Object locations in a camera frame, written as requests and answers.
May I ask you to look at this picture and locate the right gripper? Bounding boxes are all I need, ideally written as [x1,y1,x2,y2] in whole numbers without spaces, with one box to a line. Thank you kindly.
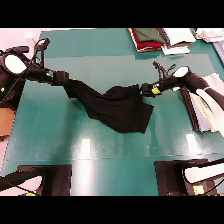
[139,82,165,99]

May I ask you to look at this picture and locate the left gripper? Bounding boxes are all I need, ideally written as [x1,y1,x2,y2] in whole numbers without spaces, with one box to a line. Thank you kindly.
[45,69,70,87]

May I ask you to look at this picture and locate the black garment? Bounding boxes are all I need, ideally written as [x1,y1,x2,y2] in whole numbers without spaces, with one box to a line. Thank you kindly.
[61,78,155,135]

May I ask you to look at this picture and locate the red garment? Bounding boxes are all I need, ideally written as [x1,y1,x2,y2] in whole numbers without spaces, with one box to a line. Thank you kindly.
[128,28,163,54]

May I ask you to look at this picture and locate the white garment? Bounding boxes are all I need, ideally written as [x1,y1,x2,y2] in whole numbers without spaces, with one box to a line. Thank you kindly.
[194,28,224,44]
[161,44,191,56]
[162,28,197,48]

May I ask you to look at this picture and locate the dark green garment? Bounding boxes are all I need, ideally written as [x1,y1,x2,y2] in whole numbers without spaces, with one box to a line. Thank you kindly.
[134,28,167,45]

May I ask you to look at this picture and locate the heap of clothes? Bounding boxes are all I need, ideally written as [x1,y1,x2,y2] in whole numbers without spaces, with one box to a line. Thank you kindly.
[181,72,224,133]

